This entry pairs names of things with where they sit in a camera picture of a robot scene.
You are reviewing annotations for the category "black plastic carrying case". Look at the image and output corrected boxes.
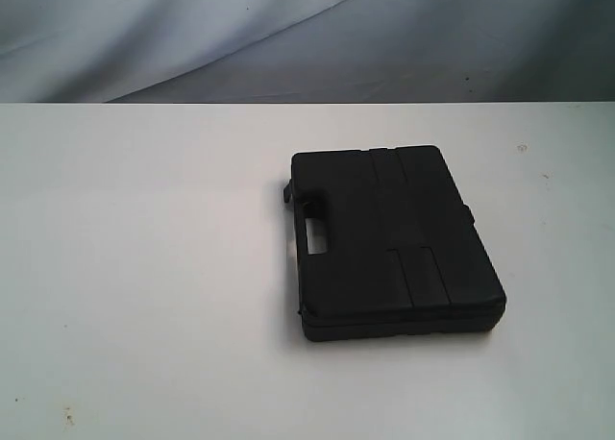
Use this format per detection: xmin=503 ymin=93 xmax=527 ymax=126
xmin=283 ymin=145 xmax=506 ymax=342

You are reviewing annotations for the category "grey fabric backdrop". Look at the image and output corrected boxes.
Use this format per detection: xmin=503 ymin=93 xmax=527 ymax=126
xmin=1 ymin=0 xmax=614 ymax=103

